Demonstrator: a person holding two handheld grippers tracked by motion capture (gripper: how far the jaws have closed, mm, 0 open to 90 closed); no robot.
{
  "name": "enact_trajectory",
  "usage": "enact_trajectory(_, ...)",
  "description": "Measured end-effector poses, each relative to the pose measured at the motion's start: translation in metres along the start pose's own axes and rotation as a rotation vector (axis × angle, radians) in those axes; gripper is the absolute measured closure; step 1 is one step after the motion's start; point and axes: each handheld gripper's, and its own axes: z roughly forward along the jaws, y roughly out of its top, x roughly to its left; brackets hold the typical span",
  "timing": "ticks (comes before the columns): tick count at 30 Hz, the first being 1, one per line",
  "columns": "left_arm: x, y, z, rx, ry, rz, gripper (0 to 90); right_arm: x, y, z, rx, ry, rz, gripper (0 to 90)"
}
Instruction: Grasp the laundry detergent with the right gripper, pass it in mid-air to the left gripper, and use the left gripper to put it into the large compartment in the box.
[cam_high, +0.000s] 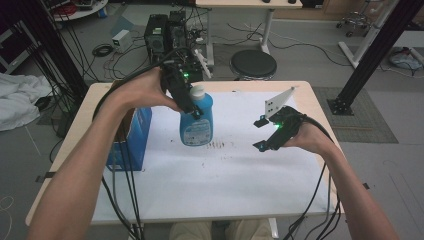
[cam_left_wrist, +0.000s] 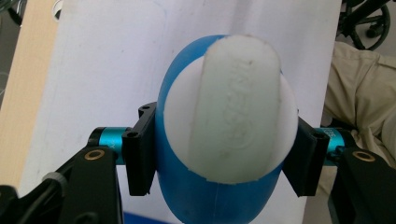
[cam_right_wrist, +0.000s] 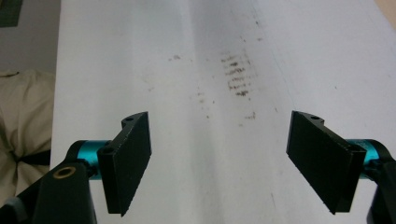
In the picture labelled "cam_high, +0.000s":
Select blue cardboard box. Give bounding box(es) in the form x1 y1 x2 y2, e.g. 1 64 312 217
105 107 154 172

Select office chair base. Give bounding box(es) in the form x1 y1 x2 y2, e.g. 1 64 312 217
335 11 372 38

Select coiled black cable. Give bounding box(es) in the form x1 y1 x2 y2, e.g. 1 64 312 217
92 43 115 58

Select white metal stand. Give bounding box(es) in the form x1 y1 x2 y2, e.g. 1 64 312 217
338 0 399 69

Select person's leg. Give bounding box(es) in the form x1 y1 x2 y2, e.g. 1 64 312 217
224 219 274 240
168 221 213 240

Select blue bag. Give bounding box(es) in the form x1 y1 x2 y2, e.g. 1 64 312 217
389 48 424 72

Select light wooden desk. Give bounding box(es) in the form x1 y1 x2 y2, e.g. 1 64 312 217
194 0 304 68

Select black aluminium post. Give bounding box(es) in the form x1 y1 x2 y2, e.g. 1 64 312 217
326 0 424 116

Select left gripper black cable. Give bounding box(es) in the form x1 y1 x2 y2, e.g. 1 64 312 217
94 46 196 240

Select right gripper black cable bundle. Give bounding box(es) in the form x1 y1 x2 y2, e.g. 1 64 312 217
283 114 343 240

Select black round stool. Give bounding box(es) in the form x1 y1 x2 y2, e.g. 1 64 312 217
229 49 278 81

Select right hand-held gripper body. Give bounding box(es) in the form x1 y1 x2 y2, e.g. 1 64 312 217
264 87 306 150

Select person's left hand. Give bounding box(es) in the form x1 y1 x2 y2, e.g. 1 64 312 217
113 66 183 113

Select black tape strip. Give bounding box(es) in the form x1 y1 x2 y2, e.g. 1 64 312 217
35 171 58 184

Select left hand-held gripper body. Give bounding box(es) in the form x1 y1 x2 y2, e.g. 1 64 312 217
159 59 203 113

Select white paper sheet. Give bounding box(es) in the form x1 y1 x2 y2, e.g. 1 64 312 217
91 91 334 224

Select grey metal rack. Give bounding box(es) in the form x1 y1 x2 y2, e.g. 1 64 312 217
0 19 38 75

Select round white table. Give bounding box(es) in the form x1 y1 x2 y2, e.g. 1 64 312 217
49 0 109 22

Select person's left leg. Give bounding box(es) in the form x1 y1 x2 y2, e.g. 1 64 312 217
168 221 213 240

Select person's right hand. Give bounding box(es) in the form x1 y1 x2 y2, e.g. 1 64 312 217
283 121 336 158

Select small white device box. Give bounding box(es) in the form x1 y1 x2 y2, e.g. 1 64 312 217
111 29 133 53

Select black post with cables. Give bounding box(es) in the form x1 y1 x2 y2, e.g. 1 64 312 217
6 0 89 101

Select person's right leg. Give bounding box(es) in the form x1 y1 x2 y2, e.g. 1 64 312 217
224 219 274 240

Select blue bottle with white cap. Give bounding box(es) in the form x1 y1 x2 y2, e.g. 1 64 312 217
179 84 215 147

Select wooden table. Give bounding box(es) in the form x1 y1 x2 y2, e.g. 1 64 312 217
25 80 344 239

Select black computer tower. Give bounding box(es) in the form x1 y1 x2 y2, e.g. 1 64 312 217
167 10 189 53
143 13 170 64

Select white cloth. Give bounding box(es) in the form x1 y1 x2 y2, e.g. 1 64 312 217
0 72 53 132

